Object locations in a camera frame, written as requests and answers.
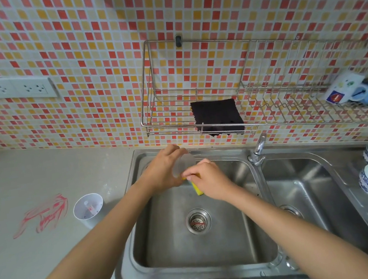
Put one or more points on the person's left hand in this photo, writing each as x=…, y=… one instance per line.
x=161, y=171

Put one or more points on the person's left thumb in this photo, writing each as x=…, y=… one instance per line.
x=179, y=152

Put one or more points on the clear drinking glass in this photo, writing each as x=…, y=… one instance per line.
x=183, y=165

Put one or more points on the person's right fingers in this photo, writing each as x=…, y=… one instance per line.
x=193, y=172

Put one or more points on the round metal sink strainer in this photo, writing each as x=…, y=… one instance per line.
x=291, y=209
x=198, y=221

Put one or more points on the yellow dish sponge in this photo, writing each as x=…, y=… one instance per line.
x=197, y=186

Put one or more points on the white wall power outlet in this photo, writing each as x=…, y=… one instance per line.
x=13, y=87

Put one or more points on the black wall hook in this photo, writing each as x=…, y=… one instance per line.
x=178, y=41

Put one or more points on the stainless steel double sink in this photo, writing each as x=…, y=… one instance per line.
x=279, y=199

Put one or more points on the chrome sink faucet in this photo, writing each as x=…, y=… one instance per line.
x=258, y=151

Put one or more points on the wall-mounted metal dish rack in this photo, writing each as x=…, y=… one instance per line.
x=266, y=99

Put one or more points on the black dish cloth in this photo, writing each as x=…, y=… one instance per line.
x=217, y=117

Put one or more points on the person's right hand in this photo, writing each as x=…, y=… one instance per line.
x=211, y=181

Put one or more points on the small tube in cup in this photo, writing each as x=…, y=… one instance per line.
x=90, y=207

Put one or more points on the white plastic cup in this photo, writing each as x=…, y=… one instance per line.
x=88, y=211

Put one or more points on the person's right forearm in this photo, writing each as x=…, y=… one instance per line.
x=302, y=240

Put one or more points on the person's left forearm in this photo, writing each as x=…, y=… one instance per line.
x=85, y=259

